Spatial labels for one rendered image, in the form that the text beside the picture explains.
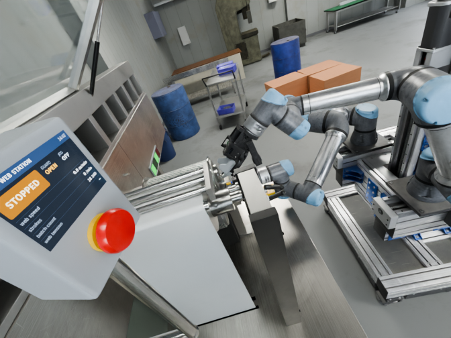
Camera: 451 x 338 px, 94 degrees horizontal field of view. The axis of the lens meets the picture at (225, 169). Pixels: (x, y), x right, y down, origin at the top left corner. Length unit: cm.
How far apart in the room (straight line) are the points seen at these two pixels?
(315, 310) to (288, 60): 476
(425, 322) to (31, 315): 185
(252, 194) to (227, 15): 770
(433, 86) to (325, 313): 72
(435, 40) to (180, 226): 114
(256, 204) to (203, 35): 894
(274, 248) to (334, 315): 46
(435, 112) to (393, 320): 136
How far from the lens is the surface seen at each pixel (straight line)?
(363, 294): 189
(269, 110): 71
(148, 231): 49
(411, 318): 191
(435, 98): 80
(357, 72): 404
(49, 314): 58
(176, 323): 31
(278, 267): 52
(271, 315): 88
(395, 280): 172
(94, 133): 90
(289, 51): 514
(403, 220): 132
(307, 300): 88
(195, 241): 52
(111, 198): 18
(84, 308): 64
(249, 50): 809
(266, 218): 38
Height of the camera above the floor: 173
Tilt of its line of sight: 36 degrees down
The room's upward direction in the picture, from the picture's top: 20 degrees counter-clockwise
